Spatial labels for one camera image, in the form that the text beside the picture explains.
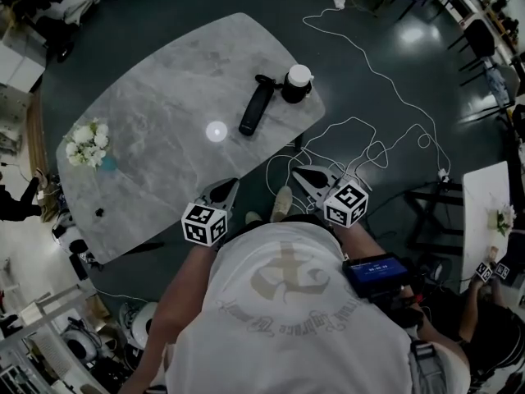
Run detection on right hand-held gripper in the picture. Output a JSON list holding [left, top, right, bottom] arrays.
[[291, 164, 370, 230]]

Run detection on person's right forearm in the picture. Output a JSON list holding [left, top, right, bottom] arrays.
[[343, 221, 472, 387]]

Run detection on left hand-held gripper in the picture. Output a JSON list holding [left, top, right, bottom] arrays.
[[180, 176, 241, 248]]

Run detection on white printed t-shirt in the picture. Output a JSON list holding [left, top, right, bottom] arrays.
[[163, 218, 416, 394]]

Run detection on person's right shoe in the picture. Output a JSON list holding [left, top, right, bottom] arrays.
[[270, 185, 294, 223]]

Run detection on grey marble table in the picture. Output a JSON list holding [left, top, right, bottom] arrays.
[[55, 12, 327, 265]]

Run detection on white flower bouquet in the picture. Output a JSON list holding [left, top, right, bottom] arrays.
[[63, 117, 112, 169]]

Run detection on person's left forearm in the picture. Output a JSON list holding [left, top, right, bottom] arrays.
[[129, 241, 223, 394]]

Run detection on black telephone handset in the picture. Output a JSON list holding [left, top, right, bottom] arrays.
[[238, 74, 277, 137]]

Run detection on long white cable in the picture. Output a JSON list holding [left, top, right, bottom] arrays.
[[265, 4, 453, 218]]

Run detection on white storage box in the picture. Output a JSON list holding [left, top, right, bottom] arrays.
[[0, 39, 47, 94]]

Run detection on grey shoulder strap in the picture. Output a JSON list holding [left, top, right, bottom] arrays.
[[409, 338, 449, 394]]

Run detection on black jar with white lid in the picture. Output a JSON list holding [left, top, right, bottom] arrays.
[[281, 64, 315, 105]]

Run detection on small white flower arrangement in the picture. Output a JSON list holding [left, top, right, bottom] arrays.
[[487, 204, 517, 237]]

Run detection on black device with blue screen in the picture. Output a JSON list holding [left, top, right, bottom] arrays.
[[341, 253, 413, 300]]

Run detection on white side table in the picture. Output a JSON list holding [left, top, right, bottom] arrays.
[[459, 161, 514, 293]]

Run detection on black metal stool frame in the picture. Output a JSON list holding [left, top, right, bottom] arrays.
[[404, 181, 465, 257]]

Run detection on black chair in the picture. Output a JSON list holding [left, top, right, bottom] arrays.
[[447, 17, 500, 86]]

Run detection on white round helmet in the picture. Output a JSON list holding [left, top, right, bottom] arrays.
[[129, 301, 160, 349]]

